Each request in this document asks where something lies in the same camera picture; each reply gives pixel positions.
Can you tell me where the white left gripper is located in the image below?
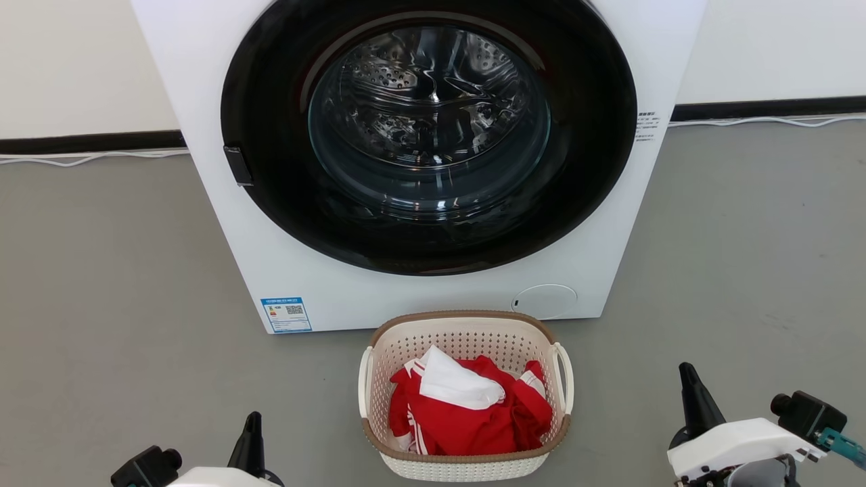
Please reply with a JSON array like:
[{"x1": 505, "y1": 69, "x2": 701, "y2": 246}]
[{"x1": 166, "y1": 411, "x2": 283, "y2": 487}]

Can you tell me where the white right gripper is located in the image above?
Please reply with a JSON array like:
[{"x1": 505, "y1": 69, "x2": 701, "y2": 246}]
[{"x1": 666, "y1": 363, "x2": 829, "y2": 487}]

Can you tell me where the cream perforated laundry basket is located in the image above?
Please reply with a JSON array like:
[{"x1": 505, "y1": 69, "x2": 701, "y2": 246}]
[{"x1": 357, "y1": 310, "x2": 576, "y2": 482}]

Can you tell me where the blue energy label sticker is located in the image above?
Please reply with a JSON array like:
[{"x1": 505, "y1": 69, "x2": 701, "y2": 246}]
[{"x1": 260, "y1": 296, "x2": 313, "y2": 334}]

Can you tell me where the round white filter cover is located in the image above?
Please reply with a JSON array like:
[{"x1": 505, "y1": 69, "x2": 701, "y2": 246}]
[{"x1": 511, "y1": 283, "x2": 578, "y2": 321}]

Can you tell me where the white cloth garment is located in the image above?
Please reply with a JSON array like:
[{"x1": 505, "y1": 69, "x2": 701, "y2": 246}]
[{"x1": 418, "y1": 345, "x2": 507, "y2": 411}]

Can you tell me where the red garment with white stripes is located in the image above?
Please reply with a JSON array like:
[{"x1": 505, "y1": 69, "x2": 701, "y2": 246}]
[{"x1": 388, "y1": 355, "x2": 554, "y2": 457}]

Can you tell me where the white front-load washing machine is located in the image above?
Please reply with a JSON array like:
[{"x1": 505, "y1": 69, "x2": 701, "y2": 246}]
[{"x1": 130, "y1": 0, "x2": 708, "y2": 335}]

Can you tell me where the round black glass washer door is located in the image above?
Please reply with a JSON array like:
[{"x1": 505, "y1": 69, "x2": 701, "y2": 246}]
[{"x1": 220, "y1": 0, "x2": 638, "y2": 277}]

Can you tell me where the teal camera cable connector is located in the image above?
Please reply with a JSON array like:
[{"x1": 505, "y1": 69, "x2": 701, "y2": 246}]
[{"x1": 815, "y1": 427, "x2": 866, "y2": 471}]

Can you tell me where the black washer door handle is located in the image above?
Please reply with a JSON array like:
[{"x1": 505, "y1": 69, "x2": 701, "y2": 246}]
[{"x1": 223, "y1": 145, "x2": 254, "y2": 187}]

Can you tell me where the thin white floor cable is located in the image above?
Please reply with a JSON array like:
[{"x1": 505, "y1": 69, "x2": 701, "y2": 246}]
[
  {"x1": 0, "y1": 148, "x2": 191, "y2": 168},
  {"x1": 668, "y1": 114, "x2": 866, "y2": 129}
]

